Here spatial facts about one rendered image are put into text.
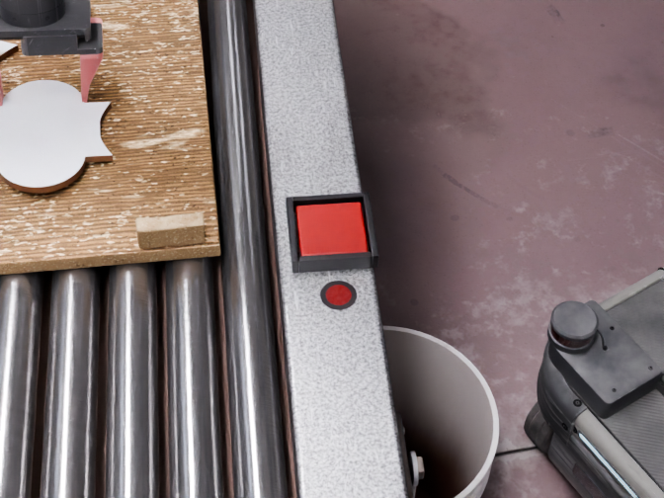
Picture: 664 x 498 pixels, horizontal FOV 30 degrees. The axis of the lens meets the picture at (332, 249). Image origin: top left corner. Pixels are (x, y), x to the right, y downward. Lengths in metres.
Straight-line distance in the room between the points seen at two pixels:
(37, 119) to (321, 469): 0.44
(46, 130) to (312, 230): 0.27
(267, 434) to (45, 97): 0.42
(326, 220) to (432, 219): 1.24
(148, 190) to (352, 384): 0.27
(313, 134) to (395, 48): 1.48
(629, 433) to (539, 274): 0.54
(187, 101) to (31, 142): 0.16
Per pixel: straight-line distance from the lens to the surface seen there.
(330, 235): 1.10
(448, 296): 2.24
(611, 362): 1.85
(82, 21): 1.15
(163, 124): 1.19
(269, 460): 0.98
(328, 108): 1.23
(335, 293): 1.08
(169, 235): 1.08
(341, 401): 1.02
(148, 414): 1.02
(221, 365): 1.09
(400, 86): 2.59
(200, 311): 1.07
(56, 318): 1.08
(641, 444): 1.84
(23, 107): 1.21
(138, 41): 1.28
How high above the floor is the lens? 1.77
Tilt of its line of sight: 51 degrees down
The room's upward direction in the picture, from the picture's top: 2 degrees clockwise
